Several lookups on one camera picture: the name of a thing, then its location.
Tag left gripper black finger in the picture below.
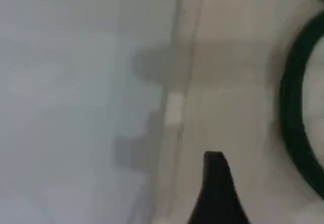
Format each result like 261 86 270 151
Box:
187 151 251 224

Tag white canvas bag green handles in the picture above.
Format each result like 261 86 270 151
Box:
151 0 324 224

